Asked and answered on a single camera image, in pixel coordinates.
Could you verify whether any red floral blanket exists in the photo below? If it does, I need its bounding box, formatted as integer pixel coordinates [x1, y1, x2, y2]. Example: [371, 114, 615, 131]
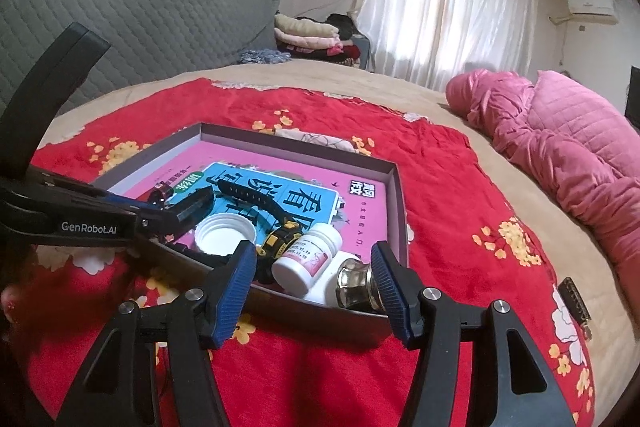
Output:
[2, 78, 596, 426]

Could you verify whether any pink quilted duvet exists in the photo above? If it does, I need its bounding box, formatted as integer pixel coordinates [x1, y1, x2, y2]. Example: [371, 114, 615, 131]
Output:
[445, 69, 639, 330]

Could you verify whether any black yellow wristwatch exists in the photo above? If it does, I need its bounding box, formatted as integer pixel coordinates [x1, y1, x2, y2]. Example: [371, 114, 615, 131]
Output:
[214, 178, 306, 285]

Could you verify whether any grey quilted headboard cover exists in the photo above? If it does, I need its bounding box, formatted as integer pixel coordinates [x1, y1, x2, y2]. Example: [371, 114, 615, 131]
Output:
[1, 0, 280, 110]

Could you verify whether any white earbuds case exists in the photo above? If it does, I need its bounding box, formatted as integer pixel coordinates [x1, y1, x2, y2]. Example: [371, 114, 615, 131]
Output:
[303, 251, 358, 308]

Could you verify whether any metal glass ink bottle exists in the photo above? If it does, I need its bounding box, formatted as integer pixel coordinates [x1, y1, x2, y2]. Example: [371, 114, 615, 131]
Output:
[335, 258, 385, 314]

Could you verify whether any folded clothes pile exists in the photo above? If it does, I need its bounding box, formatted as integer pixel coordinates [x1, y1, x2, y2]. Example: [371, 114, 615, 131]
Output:
[274, 13, 371, 69]

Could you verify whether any white curtain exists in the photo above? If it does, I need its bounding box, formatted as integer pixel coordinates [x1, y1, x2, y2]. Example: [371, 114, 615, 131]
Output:
[355, 0, 538, 91]

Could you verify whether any black television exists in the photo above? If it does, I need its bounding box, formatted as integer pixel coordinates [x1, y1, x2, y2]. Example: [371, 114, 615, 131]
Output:
[624, 66, 640, 129]

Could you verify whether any grey cardboard box tray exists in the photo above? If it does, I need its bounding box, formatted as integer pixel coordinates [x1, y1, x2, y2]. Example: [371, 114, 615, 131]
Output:
[93, 122, 408, 346]

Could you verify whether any white pill bottle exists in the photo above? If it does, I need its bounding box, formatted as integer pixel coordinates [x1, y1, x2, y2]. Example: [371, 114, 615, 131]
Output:
[271, 223, 343, 298]

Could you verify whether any white air conditioner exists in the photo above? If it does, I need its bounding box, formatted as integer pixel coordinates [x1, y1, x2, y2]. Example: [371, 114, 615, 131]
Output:
[567, 0, 618, 25]

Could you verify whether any beige bed sheet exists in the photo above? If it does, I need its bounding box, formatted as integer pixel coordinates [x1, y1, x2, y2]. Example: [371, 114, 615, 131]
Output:
[41, 60, 639, 426]

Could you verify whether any blue patterned cloth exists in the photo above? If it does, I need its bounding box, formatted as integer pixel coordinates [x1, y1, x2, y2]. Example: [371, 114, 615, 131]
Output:
[239, 49, 292, 65]

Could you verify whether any red lighter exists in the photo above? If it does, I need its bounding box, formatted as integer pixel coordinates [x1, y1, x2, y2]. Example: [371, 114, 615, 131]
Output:
[146, 183, 174, 208]

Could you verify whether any white plastic bottle cap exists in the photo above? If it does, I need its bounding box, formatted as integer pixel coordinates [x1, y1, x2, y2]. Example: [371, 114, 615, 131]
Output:
[193, 213, 257, 257]

